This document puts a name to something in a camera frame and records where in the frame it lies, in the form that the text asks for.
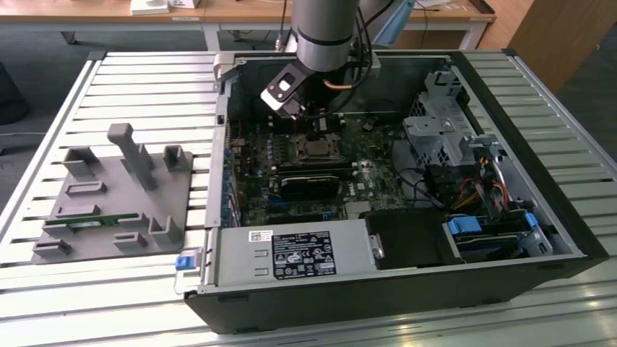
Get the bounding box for CPU socket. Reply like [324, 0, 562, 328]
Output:
[291, 130, 347, 163]

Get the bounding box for green motherboard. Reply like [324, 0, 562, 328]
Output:
[226, 115, 414, 229]

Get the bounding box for black graphics card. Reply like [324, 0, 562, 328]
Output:
[278, 175, 342, 202]

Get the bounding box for silver metal drive cage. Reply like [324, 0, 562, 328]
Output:
[403, 70, 508, 171]

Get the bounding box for silver chipset heatsink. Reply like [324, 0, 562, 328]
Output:
[344, 201, 374, 218]

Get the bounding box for white papers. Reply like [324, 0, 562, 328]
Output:
[415, 0, 476, 12]

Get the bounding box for black plastic shroud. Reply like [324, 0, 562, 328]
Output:
[360, 209, 467, 271]

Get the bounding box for plain white box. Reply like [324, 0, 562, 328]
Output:
[130, 0, 171, 16]

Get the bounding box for hard disk in blue carrier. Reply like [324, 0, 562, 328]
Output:
[446, 215, 528, 262]

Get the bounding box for silver power supply with label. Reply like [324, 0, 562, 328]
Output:
[211, 226, 386, 292]

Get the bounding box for grey parts rack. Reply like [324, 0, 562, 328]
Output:
[31, 122, 195, 264]

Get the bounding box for wooden cabinet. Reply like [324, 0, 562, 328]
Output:
[475, 0, 617, 95]

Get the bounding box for blue case latch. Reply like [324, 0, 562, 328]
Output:
[176, 254, 204, 272]

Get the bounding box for green RAM stick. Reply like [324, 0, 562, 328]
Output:
[57, 212, 142, 229]

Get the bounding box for black PC case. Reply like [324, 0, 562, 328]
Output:
[183, 48, 610, 335]

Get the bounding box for silver disk bay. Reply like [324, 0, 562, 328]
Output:
[443, 207, 556, 263]

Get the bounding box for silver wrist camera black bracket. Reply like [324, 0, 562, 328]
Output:
[260, 64, 310, 120]

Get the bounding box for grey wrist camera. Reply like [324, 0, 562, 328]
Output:
[358, 53, 382, 79]

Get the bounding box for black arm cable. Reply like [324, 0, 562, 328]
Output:
[308, 0, 395, 120]

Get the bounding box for wooden desk white frame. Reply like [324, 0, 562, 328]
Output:
[202, 0, 498, 51]
[0, 0, 210, 46]

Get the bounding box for yellow red power wires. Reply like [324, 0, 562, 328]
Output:
[452, 153, 514, 211]

